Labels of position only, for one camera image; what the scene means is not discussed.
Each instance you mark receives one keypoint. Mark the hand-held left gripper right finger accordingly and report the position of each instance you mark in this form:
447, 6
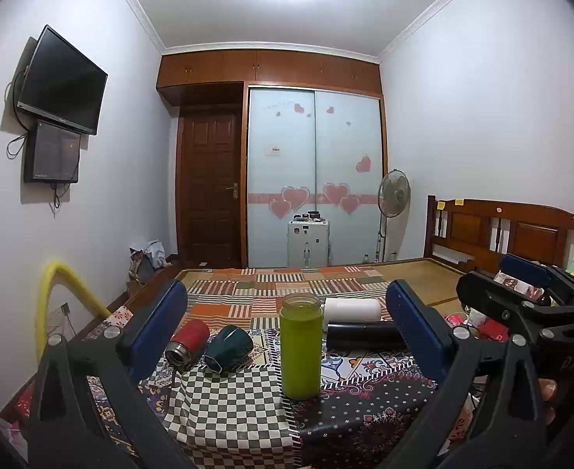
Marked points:
416, 332

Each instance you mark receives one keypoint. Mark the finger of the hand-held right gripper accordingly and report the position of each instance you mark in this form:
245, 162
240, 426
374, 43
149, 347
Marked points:
492, 298
526, 267

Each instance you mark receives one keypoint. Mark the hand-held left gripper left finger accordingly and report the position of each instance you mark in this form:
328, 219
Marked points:
162, 332

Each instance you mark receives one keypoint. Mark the dark green cup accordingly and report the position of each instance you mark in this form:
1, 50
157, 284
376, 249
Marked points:
228, 349

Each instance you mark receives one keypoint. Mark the red steel cup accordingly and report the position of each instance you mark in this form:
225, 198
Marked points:
189, 339

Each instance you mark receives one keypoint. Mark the black cup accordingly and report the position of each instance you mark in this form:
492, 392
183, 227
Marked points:
365, 336

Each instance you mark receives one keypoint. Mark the white cup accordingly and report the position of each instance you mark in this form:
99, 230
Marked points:
352, 313

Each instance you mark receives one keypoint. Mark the person's right hand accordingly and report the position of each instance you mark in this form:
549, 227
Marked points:
548, 392

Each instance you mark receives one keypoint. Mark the wooden bed headboard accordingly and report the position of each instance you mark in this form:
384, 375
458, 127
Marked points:
506, 229

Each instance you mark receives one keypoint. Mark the bamboo bed mat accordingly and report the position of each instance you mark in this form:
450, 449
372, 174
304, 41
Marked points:
423, 278

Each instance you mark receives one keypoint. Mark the cloth bag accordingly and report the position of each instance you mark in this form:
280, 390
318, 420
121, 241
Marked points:
145, 261

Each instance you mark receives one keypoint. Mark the yellow foam tube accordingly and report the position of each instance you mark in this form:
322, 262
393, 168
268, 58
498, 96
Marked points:
72, 278

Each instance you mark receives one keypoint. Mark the patchwork blanket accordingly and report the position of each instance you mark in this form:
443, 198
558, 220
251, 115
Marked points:
228, 415

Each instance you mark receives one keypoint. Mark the green bottle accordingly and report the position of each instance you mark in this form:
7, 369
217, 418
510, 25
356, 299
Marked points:
300, 351

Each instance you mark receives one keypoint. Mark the white small appliance cabinet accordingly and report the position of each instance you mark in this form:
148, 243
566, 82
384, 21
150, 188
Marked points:
309, 246

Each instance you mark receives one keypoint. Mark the standing fan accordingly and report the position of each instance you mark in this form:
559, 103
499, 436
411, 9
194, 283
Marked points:
394, 193

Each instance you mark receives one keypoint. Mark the brown wooden door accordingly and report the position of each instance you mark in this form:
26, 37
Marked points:
208, 185

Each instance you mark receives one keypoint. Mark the wardrobe with heart stickers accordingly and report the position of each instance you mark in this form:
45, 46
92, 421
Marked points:
311, 156

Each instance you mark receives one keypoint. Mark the wall socket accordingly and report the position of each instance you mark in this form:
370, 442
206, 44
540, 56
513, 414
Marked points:
58, 315

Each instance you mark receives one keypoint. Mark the small wall monitor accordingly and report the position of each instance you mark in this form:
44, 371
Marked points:
52, 154

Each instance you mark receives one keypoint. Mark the wall television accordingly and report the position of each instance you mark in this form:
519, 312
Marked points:
62, 80

